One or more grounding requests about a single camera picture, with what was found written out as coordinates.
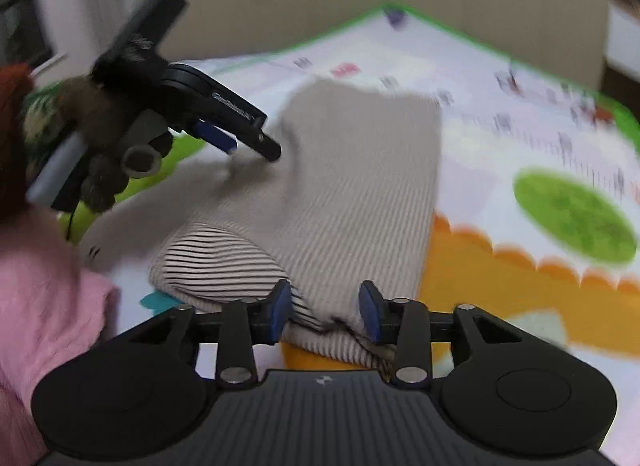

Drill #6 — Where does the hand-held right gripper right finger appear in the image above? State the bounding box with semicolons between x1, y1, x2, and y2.
359;281;521;388

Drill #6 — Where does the white bed sheet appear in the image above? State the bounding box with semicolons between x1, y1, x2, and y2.
195;52;281;77

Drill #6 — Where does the person's left hand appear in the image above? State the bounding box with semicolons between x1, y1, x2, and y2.
55;74;175;213

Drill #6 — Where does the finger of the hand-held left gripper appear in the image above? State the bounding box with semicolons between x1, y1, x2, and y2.
192;118;238;155
235;123;282;163

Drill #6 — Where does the pink clothing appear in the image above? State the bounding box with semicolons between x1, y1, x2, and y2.
0;206;121;466

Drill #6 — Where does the beige striped shirt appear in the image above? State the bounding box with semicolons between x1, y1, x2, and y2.
82;80;443;372

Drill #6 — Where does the printed cartoon play mat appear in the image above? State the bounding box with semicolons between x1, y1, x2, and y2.
30;3;640;466

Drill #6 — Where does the white desk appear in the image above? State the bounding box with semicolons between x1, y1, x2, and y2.
606;0;640;84

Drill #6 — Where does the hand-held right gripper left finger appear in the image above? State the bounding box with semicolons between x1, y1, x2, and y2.
127;280;292;389

